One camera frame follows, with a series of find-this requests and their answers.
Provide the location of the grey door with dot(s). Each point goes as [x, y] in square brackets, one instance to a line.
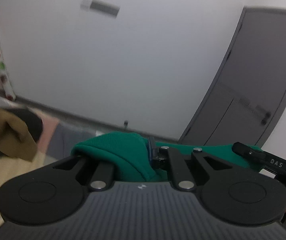
[254, 67]

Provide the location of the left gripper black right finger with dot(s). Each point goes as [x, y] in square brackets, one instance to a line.
[228, 191]

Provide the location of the brown jacket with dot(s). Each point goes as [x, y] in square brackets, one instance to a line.
[5, 134]

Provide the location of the green hooded sweatshirt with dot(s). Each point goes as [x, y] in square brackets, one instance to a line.
[128, 152]

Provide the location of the black door handle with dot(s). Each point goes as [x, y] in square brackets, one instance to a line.
[256, 111]

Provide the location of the grey wall vent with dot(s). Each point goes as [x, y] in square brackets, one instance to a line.
[99, 6]

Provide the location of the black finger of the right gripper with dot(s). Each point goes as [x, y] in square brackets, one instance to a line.
[249, 153]

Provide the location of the patterned cloth at wall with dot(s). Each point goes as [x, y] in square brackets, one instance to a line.
[4, 79]

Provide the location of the colour-block bed sheet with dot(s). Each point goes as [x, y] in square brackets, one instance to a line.
[55, 140]

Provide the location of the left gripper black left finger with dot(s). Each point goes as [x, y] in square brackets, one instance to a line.
[55, 191]

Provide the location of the black garment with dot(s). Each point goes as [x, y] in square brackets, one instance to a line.
[30, 122]

